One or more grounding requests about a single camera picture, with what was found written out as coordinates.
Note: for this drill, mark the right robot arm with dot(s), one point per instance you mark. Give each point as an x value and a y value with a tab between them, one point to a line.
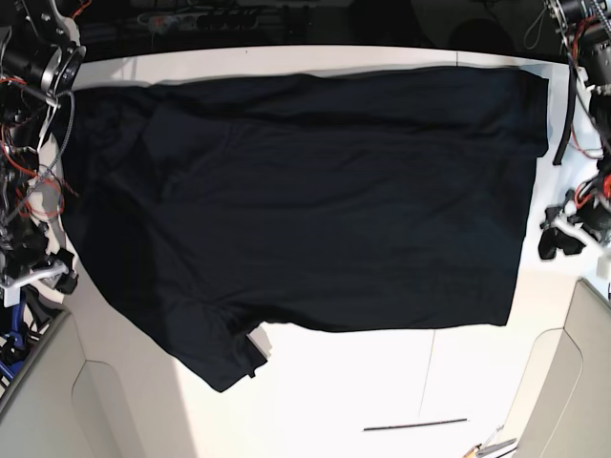
41	54

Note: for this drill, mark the grey tool at edge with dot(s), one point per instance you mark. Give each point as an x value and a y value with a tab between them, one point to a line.
494	451

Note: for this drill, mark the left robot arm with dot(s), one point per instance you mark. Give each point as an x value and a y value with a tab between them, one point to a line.
584	28

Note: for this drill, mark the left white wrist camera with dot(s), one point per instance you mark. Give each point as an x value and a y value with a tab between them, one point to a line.
603	268

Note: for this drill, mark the black T-shirt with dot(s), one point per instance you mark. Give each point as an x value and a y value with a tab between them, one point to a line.
393	200

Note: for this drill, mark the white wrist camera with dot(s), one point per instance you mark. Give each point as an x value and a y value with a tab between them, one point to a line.
11	294
603	268

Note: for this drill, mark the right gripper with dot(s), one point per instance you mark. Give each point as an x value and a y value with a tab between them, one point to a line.
24	259

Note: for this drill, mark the blue black clutter pile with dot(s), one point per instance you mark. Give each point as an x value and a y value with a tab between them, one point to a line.
22	330

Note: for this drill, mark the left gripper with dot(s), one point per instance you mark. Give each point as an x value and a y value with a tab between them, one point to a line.
589	212

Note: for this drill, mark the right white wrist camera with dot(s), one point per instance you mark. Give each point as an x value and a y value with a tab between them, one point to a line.
11	294

